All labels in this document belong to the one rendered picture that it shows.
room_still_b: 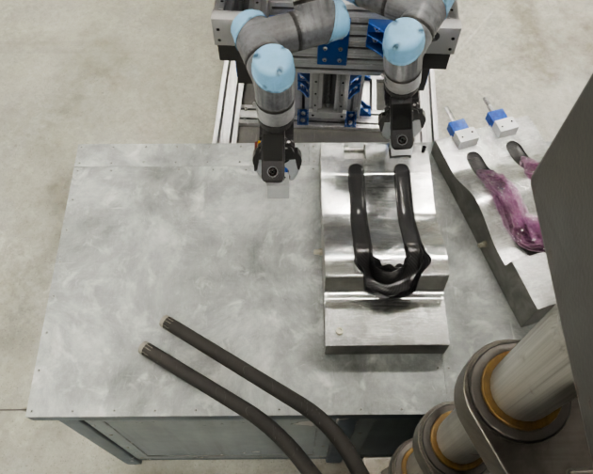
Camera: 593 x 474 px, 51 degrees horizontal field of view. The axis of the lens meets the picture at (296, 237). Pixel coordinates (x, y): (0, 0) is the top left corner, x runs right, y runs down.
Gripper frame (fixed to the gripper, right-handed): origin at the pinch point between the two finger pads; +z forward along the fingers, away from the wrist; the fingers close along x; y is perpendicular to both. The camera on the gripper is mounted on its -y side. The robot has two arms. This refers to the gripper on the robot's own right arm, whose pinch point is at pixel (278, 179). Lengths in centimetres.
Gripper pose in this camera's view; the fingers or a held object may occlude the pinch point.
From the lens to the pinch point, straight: 140.2
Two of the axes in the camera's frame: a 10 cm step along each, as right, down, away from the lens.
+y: -0.1, -8.8, 4.7
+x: -10.0, 0.1, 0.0
